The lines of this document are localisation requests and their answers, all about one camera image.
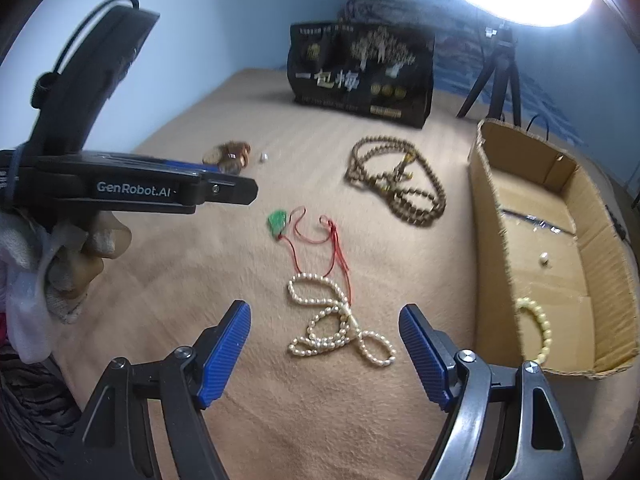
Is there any brown strap wristwatch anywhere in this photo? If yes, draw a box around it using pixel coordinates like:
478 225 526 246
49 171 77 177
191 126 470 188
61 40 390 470
202 141 250 174

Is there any green jade pendant red cord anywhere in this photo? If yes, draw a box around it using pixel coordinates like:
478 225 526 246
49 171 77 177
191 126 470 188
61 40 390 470
264 206 355 307

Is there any white pearl necklace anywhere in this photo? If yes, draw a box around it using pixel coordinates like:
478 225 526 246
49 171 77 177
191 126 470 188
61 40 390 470
286 272 398 369

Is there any brown wooden bead necklace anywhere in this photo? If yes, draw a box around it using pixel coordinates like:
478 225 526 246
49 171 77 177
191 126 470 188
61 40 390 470
342 134 448 229

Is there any left hand in white glove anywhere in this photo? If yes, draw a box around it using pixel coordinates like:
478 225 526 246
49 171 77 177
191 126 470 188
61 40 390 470
1 210 132 364

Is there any cardboard box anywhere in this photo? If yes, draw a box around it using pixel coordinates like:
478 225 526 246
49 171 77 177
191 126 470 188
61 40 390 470
469 119 639 379

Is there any black printed bag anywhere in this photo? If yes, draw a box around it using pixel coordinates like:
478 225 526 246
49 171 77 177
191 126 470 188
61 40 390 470
286 22 435 129

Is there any folded floral quilt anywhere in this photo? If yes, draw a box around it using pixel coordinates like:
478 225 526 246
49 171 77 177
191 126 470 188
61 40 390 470
340 0 497 40

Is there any blue patterned bedsheet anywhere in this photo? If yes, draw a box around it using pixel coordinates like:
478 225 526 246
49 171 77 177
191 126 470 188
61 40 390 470
429 34 586 146

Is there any black tripod stand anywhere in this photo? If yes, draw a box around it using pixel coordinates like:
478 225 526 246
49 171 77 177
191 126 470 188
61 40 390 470
457 24 522 127

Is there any cream bead bracelet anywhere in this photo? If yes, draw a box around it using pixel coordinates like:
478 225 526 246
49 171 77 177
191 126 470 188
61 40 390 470
514 296 554 366

